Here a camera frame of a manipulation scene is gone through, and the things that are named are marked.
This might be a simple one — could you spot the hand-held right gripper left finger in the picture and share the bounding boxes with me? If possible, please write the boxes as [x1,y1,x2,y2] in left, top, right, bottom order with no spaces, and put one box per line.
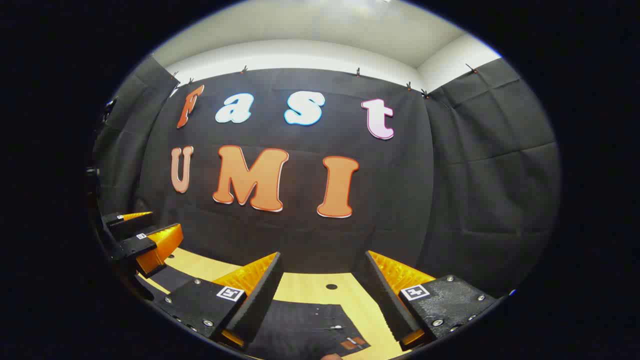
[152,251,285,351]

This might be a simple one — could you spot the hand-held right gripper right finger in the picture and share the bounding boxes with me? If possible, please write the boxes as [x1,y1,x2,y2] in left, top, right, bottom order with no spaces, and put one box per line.
[363,250,501,352]

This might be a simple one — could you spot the dark grey jeans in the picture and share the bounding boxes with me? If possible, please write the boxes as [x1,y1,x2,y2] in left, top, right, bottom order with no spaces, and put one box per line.
[135,265,372,360]

